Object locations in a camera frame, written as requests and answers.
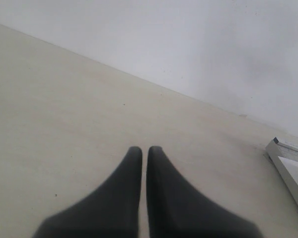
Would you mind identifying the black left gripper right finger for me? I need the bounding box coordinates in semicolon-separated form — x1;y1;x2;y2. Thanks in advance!
146;146;263;238

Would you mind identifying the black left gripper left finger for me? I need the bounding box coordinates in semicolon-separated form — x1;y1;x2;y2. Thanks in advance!
34;146;143;238

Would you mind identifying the grey paper cutter base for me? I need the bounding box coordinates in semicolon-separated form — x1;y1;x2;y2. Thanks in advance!
266;137;298;206

